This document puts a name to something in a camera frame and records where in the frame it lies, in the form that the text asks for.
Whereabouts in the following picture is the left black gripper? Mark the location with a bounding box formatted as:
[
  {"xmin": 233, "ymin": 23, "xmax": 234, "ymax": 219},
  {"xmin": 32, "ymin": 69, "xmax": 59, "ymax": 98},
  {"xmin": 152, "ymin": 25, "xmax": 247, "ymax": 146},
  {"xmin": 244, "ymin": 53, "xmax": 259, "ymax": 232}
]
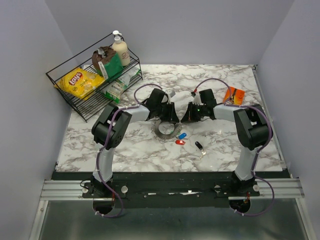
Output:
[{"xmin": 155, "ymin": 102, "xmax": 180, "ymax": 123}]

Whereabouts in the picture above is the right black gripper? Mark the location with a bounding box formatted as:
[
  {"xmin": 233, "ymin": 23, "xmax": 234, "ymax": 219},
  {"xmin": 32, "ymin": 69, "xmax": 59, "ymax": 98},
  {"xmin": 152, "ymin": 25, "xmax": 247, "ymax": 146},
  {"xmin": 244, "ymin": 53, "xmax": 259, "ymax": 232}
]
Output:
[{"xmin": 180, "ymin": 102, "xmax": 206, "ymax": 123}]

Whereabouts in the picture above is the blue key tag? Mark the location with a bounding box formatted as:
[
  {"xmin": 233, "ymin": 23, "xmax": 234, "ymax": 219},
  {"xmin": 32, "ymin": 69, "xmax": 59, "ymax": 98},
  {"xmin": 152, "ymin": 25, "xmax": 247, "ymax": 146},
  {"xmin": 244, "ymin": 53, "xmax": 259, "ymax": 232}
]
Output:
[{"xmin": 178, "ymin": 132, "xmax": 187, "ymax": 140}]

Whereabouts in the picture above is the red key tag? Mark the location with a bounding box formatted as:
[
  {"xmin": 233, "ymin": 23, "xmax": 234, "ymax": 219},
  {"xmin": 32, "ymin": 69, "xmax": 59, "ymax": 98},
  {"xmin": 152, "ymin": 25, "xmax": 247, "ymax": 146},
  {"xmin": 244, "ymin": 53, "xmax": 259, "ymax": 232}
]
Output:
[{"xmin": 175, "ymin": 139, "xmax": 186, "ymax": 146}]

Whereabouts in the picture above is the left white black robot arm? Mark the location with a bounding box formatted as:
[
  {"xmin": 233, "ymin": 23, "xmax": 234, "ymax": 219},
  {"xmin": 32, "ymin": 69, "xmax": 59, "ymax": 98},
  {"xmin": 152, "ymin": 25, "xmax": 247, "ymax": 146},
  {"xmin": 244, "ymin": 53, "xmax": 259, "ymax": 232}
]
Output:
[{"xmin": 91, "ymin": 88, "xmax": 180, "ymax": 198}]

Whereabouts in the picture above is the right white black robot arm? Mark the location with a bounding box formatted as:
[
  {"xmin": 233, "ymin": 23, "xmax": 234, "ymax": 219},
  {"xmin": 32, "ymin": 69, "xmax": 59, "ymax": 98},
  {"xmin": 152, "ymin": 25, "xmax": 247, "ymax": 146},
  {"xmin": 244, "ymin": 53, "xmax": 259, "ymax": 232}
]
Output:
[{"xmin": 181, "ymin": 89, "xmax": 273, "ymax": 196}]

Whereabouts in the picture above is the black key tag with key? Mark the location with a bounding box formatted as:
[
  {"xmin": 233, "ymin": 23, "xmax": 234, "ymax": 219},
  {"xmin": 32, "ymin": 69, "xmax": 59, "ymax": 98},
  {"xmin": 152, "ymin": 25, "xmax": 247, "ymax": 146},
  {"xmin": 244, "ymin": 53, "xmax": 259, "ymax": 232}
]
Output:
[{"xmin": 195, "ymin": 141, "xmax": 206, "ymax": 159}]

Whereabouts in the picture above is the orange small box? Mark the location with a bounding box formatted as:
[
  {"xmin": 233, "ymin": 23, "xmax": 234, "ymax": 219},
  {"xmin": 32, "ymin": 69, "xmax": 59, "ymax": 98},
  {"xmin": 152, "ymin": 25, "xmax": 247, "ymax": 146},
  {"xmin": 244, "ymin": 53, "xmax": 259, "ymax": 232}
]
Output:
[{"xmin": 223, "ymin": 86, "xmax": 245, "ymax": 105}]

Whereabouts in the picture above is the white green snack bag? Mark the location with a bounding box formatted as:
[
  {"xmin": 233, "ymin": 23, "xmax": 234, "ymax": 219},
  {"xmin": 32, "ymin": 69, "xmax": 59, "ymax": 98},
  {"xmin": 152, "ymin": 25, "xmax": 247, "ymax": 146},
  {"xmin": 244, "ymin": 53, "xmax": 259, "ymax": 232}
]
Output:
[{"xmin": 101, "ymin": 67, "xmax": 141, "ymax": 104}]

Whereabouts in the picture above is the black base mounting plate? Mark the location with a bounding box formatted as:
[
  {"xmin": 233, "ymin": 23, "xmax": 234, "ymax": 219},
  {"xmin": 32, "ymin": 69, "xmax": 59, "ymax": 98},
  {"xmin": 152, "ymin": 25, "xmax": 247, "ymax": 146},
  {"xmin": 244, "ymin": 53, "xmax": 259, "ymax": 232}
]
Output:
[{"xmin": 41, "ymin": 171, "xmax": 301, "ymax": 214}]

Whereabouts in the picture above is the brown green snack bag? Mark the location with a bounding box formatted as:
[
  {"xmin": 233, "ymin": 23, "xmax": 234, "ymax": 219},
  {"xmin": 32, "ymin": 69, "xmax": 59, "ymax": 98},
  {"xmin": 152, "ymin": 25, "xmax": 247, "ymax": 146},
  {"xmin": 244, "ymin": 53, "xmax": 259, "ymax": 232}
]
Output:
[{"xmin": 91, "ymin": 46, "xmax": 124, "ymax": 81}]

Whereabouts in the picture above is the cream lotion pump bottle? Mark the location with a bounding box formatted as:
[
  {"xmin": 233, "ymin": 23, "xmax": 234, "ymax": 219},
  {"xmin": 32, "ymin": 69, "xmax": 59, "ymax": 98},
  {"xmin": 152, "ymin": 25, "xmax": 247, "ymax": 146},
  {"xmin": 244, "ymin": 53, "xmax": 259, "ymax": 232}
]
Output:
[{"xmin": 112, "ymin": 30, "xmax": 131, "ymax": 67}]

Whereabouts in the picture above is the yellow Lays chips bag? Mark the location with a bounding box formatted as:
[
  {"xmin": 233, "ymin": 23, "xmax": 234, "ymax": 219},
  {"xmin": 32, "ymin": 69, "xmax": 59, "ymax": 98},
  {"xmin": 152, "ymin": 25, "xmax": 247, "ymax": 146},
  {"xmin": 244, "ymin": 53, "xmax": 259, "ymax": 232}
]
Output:
[{"xmin": 55, "ymin": 67, "xmax": 105, "ymax": 101}]

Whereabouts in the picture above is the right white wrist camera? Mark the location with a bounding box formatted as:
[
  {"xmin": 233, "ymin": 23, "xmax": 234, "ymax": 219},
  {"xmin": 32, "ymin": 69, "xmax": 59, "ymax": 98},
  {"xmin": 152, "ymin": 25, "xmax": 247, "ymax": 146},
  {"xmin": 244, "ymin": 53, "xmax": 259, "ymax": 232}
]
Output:
[{"xmin": 191, "ymin": 91, "xmax": 202, "ymax": 106}]

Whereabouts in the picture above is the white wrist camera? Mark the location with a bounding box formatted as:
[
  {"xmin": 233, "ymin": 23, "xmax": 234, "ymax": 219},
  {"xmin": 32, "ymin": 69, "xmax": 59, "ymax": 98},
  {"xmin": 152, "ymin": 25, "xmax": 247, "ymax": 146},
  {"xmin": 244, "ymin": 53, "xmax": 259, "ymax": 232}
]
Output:
[
  {"xmin": 191, "ymin": 91, "xmax": 202, "ymax": 106},
  {"xmin": 161, "ymin": 90, "xmax": 176, "ymax": 104}
]

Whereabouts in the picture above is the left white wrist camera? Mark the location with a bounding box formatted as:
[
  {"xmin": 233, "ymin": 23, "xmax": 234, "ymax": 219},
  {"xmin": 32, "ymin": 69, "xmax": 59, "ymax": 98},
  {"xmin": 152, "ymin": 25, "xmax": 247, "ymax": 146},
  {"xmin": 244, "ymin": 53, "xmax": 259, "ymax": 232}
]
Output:
[{"xmin": 161, "ymin": 90, "xmax": 176, "ymax": 104}]

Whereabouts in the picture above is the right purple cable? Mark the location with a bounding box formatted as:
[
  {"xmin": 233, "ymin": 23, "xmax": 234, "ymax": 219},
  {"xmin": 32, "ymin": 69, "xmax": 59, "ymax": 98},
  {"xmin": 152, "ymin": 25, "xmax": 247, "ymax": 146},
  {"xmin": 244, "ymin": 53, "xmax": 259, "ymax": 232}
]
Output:
[{"xmin": 191, "ymin": 78, "xmax": 275, "ymax": 217}]

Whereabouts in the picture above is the purple cable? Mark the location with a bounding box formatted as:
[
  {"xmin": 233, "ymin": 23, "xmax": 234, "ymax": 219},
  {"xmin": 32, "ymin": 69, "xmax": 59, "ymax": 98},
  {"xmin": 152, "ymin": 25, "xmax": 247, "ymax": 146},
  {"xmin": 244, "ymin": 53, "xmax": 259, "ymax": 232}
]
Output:
[
  {"xmin": 91, "ymin": 83, "xmax": 163, "ymax": 218},
  {"xmin": 191, "ymin": 78, "xmax": 275, "ymax": 217}
]

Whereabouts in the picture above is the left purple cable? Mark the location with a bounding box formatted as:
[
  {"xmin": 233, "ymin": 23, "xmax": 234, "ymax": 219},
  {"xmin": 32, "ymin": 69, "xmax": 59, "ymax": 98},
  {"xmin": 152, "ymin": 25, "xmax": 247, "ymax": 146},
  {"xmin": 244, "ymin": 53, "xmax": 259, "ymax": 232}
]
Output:
[{"xmin": 91, "ymin": 83, "xmax": 163, "ymax": 218}]

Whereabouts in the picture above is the black wire rack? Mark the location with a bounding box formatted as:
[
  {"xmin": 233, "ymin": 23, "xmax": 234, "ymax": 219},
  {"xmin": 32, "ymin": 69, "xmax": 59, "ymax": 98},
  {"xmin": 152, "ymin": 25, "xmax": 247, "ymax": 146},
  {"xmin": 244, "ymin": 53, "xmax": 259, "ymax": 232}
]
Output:
[{"xmin": 46, "ymin": 33, "xmax": 143, "ymax": 121}]

